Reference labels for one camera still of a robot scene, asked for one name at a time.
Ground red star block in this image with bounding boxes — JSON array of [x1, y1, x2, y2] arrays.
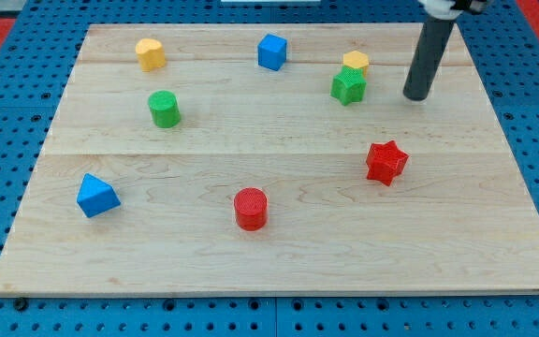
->
[[366, 140, 409, 186]]

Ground yellow heart block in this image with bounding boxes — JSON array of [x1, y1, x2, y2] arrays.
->
[[135, 38, 167, 72]]

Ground light wooden board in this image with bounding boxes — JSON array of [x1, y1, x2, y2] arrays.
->
[[0, 23, 539, 298]]

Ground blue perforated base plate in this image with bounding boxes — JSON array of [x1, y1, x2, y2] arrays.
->
[[0, 1, 539, 336]]

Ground blue triangle block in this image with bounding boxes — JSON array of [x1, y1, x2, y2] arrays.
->
[[76, 173, 121, 218]]

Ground green cylinder block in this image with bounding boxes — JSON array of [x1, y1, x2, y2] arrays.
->
[[147, 90, 181, 128]]

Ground green star block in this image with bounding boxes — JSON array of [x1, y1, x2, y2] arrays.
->
[[330, 66, 367, 106]]

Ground yellow hexagon block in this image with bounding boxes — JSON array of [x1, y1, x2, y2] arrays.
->
[[342, 51, 370, 77]]

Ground blue cube block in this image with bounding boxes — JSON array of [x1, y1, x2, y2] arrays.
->
[[257, 34, 287, 71]]

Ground red cylinder block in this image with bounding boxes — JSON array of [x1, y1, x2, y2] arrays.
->
[[233, 187, 268, 231]]

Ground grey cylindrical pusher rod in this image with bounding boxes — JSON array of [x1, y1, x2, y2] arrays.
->
[[402, 15, 455, 101]]

